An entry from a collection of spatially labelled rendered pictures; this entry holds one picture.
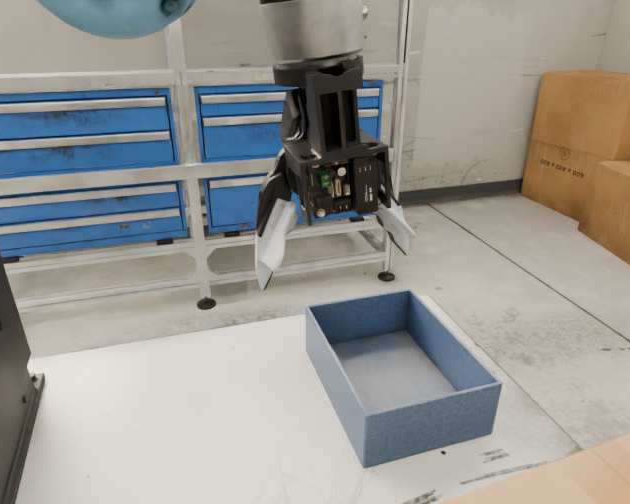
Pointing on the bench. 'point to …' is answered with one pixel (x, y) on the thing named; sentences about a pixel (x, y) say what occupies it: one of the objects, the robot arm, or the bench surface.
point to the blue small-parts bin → (398, 376)
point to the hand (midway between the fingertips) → (334, 269)
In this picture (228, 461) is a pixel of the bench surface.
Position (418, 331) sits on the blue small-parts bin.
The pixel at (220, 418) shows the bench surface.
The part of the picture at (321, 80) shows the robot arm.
